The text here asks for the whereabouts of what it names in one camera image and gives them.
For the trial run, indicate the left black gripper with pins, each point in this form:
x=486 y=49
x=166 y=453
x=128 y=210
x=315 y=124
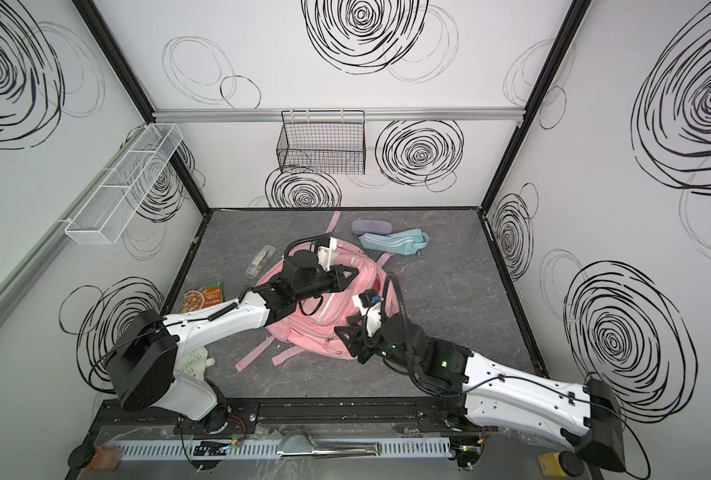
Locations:
x=338 y=279

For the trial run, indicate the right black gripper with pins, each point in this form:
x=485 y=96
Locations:
x=362 y=339

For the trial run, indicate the pink student backpack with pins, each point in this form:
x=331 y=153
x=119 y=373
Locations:
x=308 y=323

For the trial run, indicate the purple glasses case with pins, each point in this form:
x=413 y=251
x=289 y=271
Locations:
x=361 y=227

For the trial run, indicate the light blue pouch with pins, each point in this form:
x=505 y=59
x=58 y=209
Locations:
x=405 y=243

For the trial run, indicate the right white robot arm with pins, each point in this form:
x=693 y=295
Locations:
x=477 y=391

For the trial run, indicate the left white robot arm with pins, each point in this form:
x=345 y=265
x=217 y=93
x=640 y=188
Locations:
x=142 y=364

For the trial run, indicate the clear plastic pencil case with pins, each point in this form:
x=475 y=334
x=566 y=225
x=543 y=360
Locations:
x=260 y=260

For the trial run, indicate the green snack packet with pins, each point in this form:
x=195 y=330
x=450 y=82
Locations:
x=203 y=297

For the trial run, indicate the yellow black button box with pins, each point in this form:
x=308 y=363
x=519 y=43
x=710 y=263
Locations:
x=563 y=464

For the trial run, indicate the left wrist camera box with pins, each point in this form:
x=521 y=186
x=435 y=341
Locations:
x=327 y=252

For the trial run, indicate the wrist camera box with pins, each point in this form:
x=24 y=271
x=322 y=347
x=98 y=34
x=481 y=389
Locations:
x=327 y=252
x=369 y=304

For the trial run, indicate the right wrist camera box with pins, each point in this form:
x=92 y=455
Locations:
x=369 y=304

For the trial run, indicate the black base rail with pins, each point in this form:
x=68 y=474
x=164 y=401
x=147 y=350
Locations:
x=245 y=416

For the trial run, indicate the white slotted cable duct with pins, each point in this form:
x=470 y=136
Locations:
x=293 y=446

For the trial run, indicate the black wire basket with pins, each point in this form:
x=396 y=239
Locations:
x=328 y=147

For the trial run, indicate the aluminium wall rail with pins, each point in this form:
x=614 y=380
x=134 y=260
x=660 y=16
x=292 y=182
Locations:
x=511 y=113

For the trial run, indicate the white wire shelf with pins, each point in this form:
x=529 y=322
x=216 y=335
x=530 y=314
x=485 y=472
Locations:
x=125 y=184

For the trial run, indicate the black corner frame post left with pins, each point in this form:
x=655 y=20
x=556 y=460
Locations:
x=102 y=34

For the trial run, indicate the black corner frame post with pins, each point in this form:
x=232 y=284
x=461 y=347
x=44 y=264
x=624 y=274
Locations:
x=102 y=34
x=561 y=44

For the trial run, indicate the black corner frame post right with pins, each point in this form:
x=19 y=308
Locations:
x=561 y=44

